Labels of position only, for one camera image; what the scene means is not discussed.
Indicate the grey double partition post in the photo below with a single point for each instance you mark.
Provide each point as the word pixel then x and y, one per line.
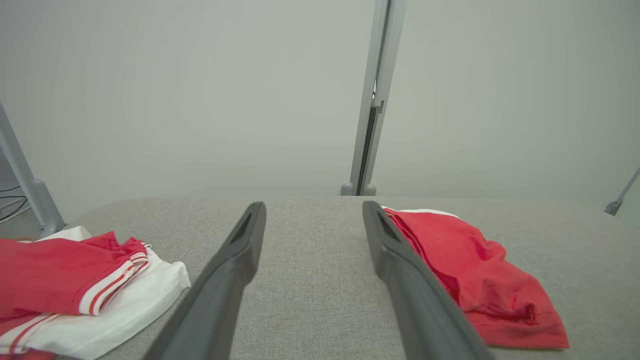
pixel 42 205
pixel 382 50

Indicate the red shorts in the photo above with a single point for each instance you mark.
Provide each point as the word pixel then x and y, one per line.
pixel 480 270

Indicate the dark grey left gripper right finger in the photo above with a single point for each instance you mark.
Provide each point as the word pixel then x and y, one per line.
pixel 415 300

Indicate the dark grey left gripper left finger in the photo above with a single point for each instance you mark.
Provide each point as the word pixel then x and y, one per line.
pixel 220 290

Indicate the red white number 23 jersey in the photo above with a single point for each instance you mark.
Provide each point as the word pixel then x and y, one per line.
pixel 50 270

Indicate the grey slanted frame leg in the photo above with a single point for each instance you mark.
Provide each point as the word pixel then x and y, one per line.
pixel 612 206

